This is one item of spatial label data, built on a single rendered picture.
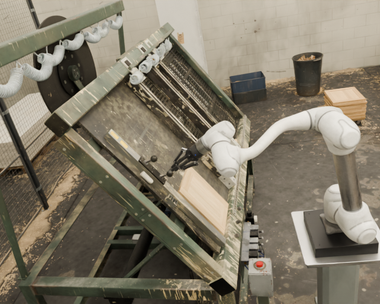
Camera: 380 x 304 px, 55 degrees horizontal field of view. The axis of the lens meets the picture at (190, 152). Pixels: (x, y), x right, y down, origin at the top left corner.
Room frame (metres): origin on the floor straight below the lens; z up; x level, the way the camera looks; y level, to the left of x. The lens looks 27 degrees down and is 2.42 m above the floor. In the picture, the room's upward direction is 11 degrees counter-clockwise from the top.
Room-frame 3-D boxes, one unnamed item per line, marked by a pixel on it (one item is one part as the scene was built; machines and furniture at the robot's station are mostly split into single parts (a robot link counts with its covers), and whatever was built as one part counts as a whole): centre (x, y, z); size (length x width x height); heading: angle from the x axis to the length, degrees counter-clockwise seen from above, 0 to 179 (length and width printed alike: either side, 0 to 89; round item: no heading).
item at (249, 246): (1.86, -0.30, 0.69); 0.50 x 0.14 x 0.24; 164
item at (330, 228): (1.75, -0.82, 0.86); 0.22 x 0.18 x 0.06; 171
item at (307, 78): (6.04, -2.27, 0.33); 0.52 x 0.51 x 0.65; 170
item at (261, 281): (1.42, -0.25, 0.84); 0.12 x 0.12 x 0.18; 74
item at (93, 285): (2.65, 0.29, 0.41); 2.20 x 1.38 x 0.83; 164
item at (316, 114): (1.67, -0.72, 1.59); 0.18 x 0.14 x 0.13; 93
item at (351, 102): (4.73, -2.24, 0.20); 0.61 x 0.53 x 0.40; 170
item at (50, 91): (2.66, 0.72, 1.85); 0.80 x 0.06 x 0.80; 164
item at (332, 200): (1.72, -0.81, 1.00); 0.18 x 0.16 x 0.22; 3
